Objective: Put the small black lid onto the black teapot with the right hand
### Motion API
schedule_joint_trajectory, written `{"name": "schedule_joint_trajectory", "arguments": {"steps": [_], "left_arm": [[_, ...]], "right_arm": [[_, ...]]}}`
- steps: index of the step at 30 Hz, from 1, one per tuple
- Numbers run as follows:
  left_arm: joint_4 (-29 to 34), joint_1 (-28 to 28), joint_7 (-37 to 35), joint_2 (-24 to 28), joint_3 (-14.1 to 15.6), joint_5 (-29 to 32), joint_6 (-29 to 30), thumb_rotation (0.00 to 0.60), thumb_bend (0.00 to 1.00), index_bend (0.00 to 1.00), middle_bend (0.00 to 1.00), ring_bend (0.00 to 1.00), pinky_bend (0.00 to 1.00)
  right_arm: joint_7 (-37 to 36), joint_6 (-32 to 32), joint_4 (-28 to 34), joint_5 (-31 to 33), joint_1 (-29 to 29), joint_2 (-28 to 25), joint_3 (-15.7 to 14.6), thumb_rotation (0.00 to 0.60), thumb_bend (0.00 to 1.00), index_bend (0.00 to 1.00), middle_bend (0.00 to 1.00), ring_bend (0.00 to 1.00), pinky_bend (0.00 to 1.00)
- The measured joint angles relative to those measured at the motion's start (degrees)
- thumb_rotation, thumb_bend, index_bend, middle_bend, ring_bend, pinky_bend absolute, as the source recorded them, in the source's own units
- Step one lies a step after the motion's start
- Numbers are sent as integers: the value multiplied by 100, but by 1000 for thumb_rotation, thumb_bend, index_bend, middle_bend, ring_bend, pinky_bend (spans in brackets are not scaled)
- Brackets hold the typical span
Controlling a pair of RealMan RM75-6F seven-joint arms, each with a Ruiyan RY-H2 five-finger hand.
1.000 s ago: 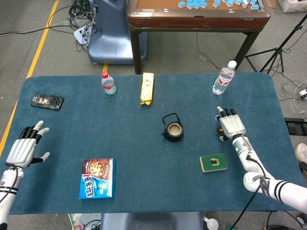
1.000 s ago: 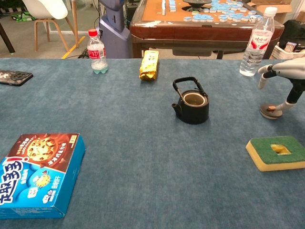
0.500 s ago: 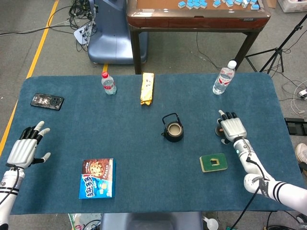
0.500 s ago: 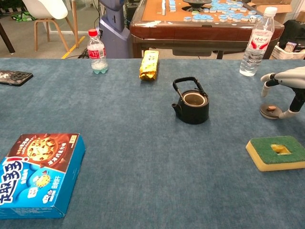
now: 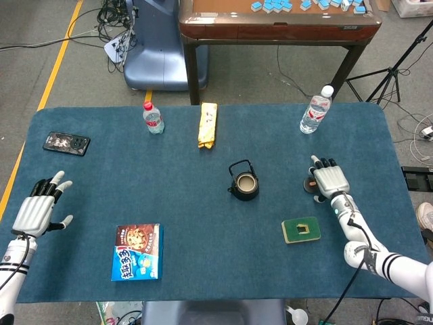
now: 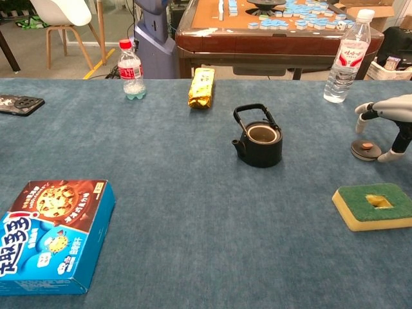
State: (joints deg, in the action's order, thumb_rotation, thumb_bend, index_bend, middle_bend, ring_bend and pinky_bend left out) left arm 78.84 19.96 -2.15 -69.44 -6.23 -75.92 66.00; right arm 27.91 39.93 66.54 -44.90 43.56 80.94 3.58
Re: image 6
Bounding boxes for cardboard box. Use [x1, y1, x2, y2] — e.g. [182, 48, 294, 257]
[333, 0, 395, 21]

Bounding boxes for black cast iron teapot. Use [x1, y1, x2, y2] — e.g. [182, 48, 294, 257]
[231, 103, 284, 169]

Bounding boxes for brown mahjong table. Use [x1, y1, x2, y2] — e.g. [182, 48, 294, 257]
[175, 0, 386, 80]

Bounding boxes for black teapot lid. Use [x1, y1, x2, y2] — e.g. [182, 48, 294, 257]
[350, 139, 382, 162]

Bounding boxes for white chair wooden legs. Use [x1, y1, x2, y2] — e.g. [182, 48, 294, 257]
[29, 0, 108, 70]

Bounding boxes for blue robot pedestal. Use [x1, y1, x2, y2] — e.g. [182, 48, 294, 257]
[133, 0, 178, 80]

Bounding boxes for white cap water bottle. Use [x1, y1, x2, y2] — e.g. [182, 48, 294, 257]
[323, 8, 376, 104]

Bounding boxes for gold foil tea packet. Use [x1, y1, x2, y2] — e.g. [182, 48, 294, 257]
[187, 67, 216, 109]

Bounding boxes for blue felt table mat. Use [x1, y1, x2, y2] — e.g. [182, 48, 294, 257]
[0, 78, 412, 309]

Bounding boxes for red cap water bottle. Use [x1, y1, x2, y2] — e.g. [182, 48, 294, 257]
[117, 39, 147, 100]

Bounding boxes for blue cookie box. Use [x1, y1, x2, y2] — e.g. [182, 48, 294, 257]
[0, 179, 117, 296]

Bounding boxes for green yellow sponge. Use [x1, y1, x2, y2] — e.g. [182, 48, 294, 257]
[332, 183, 412, 232]

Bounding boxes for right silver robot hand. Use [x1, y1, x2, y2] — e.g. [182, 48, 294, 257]
[354, 94, 412, 164]

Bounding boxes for black smartphone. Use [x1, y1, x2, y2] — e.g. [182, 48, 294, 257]
[0, 93, 46, 117]

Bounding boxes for white plastic basket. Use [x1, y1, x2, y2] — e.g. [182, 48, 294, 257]
[366, 56, 412, 81]

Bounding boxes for black round tray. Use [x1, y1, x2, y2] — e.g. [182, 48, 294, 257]
[246, 0, 287, 15]

